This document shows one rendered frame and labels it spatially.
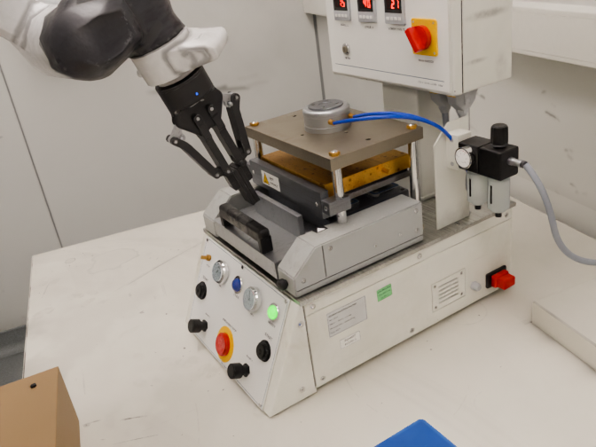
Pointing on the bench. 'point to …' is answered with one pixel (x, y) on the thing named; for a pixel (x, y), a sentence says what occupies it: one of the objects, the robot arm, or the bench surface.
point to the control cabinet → (426, 72)
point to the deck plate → (380, 259)
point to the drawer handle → (230, 215)
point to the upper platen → (371, 178)
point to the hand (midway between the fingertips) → (242, 184)
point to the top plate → (337, 133)
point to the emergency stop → (223, 344)
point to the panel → (239, 319)
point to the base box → (385, 308)
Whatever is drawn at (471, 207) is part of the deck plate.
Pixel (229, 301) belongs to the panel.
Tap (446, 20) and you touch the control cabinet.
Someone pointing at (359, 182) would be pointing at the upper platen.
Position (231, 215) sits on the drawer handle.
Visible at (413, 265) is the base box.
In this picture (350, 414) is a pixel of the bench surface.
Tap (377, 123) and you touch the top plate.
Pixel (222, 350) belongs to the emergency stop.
